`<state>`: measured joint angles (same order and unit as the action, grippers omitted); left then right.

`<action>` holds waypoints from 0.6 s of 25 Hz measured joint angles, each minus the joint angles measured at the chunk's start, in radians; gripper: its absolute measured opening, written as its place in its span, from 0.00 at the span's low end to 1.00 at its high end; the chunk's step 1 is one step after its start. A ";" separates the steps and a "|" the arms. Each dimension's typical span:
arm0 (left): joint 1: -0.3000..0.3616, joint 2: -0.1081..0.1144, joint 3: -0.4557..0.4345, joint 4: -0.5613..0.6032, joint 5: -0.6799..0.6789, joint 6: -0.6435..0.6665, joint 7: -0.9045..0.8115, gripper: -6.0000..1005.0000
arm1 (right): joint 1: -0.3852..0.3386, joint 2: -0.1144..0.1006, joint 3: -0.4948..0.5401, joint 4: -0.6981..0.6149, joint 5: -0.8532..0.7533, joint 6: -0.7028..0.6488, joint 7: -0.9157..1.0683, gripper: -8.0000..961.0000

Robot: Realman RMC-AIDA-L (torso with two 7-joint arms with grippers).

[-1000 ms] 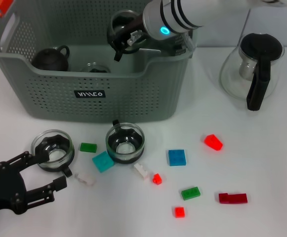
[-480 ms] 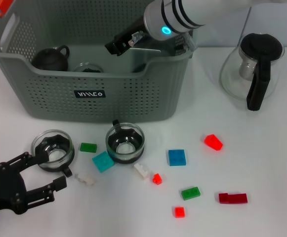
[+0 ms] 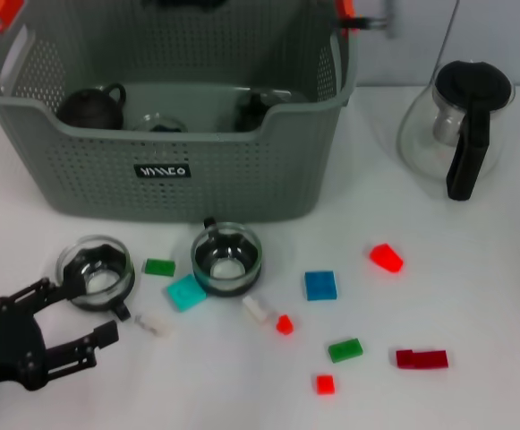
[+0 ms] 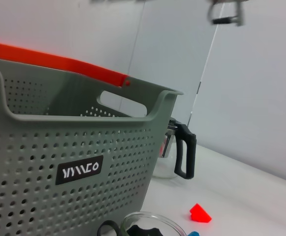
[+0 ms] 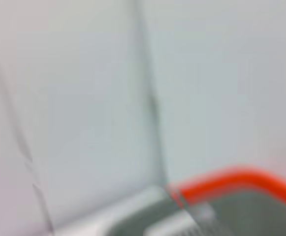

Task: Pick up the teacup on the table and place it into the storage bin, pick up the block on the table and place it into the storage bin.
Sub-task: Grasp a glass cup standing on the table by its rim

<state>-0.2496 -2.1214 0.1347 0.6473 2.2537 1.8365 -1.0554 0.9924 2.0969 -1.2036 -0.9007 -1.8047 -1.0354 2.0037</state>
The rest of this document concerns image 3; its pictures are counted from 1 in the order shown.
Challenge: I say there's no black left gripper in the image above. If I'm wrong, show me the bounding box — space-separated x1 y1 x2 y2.
0 263 121 395

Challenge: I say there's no glass teacup with black sleeve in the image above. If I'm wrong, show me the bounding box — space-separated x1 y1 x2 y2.
234 87 308 133
190 216 263 297
130 113 190 133
55 235 136 323

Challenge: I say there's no white toy brick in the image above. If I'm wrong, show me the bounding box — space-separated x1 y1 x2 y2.
132 313 175 340
241 295 273 323

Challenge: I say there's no cyan toy brick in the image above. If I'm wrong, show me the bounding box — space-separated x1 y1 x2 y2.
166 273 208 314

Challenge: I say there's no grey perforated storage bin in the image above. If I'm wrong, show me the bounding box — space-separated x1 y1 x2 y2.
0 0 359 225

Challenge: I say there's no green toy brick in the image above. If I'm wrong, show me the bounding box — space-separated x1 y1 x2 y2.
142 257 176 278
328 337 363 364

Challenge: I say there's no black clay teapot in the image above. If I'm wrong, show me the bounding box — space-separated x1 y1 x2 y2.
56 82 128 131

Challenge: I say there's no orange clamp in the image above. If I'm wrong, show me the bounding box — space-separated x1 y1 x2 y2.
0 0 24 33
334 0 364 36

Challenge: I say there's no blue toy brick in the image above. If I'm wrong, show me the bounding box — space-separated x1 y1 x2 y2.
303 270 338 302

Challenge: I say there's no flat orange-red square brick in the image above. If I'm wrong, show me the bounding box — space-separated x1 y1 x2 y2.
315 374 337 396

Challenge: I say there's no orange-red sloped toy brick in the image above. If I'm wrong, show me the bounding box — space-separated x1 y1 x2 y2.
368 242 406 275

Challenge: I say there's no dark red toy brick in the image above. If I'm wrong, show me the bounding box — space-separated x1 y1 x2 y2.
395 348 449 371

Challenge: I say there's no glass pitcher with black handle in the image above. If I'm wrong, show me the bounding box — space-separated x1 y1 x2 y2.
396 59 516 202

